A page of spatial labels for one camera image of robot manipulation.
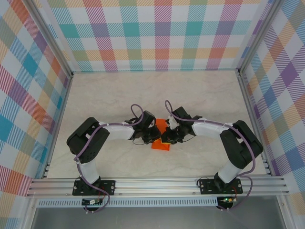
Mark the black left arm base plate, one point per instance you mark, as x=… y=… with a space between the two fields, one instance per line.
x=109 y=186

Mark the orange paper sheet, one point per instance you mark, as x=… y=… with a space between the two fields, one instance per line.
x=160 y=147

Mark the aluminium side rail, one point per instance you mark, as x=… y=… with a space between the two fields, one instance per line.
x=253 y=119
x=57 y=126

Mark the small black circuit board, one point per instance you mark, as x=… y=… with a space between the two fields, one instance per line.
x=91 y=202

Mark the aluminium corner post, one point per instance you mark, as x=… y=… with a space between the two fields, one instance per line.
x=257 y=35
x=51 y=38

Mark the circuit board with green light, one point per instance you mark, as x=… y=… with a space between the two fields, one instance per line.
x=227 y=200

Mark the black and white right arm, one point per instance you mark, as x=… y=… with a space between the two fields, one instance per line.
x=207 y=130

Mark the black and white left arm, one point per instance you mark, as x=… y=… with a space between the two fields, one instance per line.
x=119 y=131

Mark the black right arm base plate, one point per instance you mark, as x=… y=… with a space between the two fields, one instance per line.
x=205 y=189

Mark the aluminium mounting rail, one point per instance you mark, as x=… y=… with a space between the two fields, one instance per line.
x=155 y=186

